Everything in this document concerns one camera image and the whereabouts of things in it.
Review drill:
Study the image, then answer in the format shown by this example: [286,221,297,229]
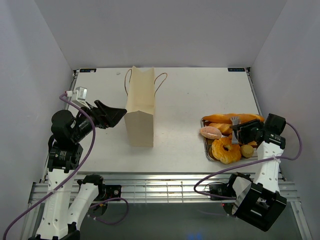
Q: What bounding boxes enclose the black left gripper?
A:
[71,99,127,142]

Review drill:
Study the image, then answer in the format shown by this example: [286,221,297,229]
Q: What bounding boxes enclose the metal bread tongs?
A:
[230,116,240,145]

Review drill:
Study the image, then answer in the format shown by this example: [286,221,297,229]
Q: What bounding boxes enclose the long baguette fake bread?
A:
[203,113,265,124]

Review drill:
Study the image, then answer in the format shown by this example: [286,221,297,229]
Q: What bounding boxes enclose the beige paper bag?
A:
[124,66,168,148]

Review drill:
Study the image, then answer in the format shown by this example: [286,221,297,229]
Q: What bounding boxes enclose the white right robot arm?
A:
[225,113,287,232]

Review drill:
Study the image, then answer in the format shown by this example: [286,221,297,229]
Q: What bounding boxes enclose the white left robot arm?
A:
[33,100,127,240]

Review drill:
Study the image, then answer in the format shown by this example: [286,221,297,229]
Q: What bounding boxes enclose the scored oval fake loaf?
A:
[209,122,233,136]

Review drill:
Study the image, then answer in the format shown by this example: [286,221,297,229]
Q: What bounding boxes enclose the small round fake bun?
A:
[240,144,254,158]

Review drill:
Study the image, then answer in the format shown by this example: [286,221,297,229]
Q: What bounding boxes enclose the pink sugared fake doughnut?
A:
[199,126,222,140]

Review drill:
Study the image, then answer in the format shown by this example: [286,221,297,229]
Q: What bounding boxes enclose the metal baking tray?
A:
[199,113,265,165]

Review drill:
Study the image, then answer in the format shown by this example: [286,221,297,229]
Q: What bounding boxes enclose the ring shaped fake bread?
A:
[211,137,242,165]

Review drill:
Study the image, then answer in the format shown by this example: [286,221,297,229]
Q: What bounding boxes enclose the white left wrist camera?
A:
[65,86,89,108]

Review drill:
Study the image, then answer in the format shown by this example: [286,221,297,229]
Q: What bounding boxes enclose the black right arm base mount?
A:
[204,182,236,198]

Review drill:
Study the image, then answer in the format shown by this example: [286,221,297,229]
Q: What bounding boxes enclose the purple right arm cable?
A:
[193,121,303,201]

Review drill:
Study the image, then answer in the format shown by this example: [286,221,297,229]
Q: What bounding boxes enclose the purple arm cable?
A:
[193,121,303,201]
[4,93,130,240]

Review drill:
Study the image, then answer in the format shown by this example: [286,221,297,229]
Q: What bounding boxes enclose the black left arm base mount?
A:
[95,184,122,201]

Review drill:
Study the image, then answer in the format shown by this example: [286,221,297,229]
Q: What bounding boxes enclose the aluminium frame rail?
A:
[28,172,300,204]

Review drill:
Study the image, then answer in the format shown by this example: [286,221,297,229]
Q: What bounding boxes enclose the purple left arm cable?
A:
[4,93,130,240]

